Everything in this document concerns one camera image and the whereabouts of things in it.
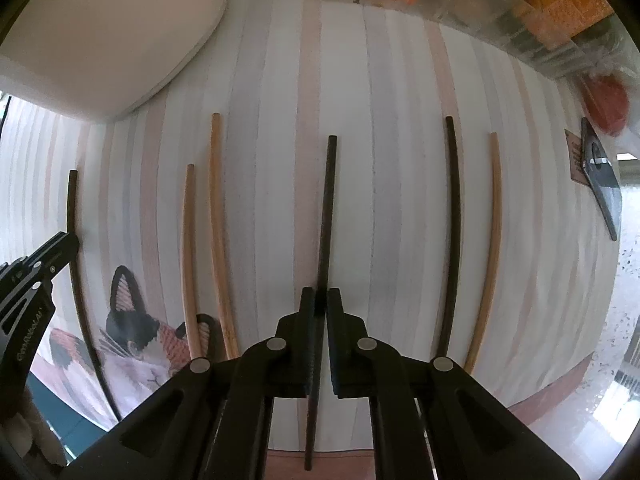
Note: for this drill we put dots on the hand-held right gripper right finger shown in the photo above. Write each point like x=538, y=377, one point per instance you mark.
x=345, y=340

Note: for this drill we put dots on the dark soy sauce bottle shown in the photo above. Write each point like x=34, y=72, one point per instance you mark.
x=565, y=5

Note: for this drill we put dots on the black chopstick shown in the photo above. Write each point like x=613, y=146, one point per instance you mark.
x=327, y=210
x=456, y=220

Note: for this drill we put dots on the large clear plastic bag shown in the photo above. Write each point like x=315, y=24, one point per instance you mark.
x=600, y=67

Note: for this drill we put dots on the brown card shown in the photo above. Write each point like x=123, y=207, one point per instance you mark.
x=575, y=160

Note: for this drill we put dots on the red tomato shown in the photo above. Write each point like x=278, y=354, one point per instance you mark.
x=607, y=105

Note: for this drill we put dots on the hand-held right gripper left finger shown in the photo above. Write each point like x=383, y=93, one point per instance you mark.
x=300, y=340

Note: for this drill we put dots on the clear plastic organizer tray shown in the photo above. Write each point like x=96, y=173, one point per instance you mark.
x=530, y=45

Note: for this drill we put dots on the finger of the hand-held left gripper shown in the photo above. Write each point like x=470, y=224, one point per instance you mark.
x=50, y=252

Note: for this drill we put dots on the blue smartphone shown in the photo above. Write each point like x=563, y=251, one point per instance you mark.
x=602, y=185

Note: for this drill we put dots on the striped cat print tablecloth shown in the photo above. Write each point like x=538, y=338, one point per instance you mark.
x=390, y=160

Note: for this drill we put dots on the dark brown chopstick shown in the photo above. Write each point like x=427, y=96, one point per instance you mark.
x=89, y=340

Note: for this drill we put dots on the cream round chopstick holder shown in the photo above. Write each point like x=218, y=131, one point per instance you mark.
x=100, y=35

